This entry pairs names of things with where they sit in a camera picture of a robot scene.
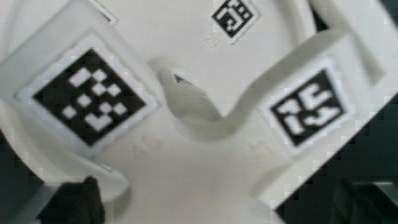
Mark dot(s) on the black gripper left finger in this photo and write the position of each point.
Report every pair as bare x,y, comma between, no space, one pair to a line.
76,206

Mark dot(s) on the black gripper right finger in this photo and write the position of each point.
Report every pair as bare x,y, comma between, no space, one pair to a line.
365,202

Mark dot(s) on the white cross-shaped table base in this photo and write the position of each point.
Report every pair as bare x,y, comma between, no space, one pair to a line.
184,175

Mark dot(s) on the white cylindrical table leg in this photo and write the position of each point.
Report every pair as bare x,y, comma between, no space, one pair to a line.
189,102

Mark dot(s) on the white round table top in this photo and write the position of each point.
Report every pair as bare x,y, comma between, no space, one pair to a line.
227,37

